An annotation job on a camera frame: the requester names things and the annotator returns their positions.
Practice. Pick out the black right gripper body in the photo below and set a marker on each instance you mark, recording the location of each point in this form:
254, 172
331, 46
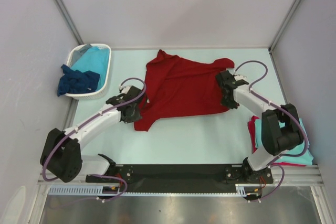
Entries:
228, 103

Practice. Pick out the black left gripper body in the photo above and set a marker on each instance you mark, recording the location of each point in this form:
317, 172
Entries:
135, 116

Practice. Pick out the red t shirt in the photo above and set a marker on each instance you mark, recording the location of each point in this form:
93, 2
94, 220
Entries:
178, 87

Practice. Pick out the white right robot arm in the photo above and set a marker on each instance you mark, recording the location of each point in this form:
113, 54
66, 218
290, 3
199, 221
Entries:
281, 130

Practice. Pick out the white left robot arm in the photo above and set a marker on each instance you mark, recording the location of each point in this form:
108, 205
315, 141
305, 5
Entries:
62, 154

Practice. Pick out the white laundry basket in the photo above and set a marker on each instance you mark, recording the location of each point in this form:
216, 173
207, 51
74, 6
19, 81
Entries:
97, 94

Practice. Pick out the pink folded t shirt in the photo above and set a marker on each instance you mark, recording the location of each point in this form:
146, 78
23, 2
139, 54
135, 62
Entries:
253, 132

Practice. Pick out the turquoise t shirt in basket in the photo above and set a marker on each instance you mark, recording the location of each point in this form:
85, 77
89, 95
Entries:
96, 60

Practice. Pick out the navy blue t shirt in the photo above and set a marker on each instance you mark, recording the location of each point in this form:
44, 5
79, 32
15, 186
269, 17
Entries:
77, 82

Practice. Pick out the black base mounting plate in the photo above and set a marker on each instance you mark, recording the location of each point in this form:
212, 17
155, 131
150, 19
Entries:
188, 174

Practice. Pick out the grey t shirt in basket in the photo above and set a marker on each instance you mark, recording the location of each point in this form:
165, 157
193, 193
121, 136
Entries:
78, 53

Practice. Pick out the light blue folded t shirt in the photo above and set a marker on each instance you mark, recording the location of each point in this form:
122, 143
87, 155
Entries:
299, 148

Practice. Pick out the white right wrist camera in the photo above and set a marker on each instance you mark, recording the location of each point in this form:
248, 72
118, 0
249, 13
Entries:
240, 79

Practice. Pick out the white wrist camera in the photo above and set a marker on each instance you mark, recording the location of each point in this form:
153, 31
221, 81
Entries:
240, 79
124, 89

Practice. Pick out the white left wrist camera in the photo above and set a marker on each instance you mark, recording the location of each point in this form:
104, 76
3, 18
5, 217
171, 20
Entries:
124, 89

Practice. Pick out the white slotted cable duct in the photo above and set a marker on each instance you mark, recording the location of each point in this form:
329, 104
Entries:
232, 190

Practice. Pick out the aluminium frame rail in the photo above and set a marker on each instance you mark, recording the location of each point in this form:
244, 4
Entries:
294, 176

